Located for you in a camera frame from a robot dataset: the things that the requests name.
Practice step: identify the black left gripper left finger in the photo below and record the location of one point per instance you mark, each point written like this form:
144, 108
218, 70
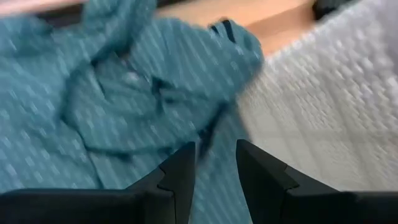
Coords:
177, 186

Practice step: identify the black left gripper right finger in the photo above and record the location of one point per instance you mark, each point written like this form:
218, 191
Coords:
264, 186

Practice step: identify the light blue geometric print shirt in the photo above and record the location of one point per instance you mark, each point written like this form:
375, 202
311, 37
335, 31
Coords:
326, 93

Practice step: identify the dark teal dotted shirt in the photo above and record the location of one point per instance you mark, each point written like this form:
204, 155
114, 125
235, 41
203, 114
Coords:
93, 93

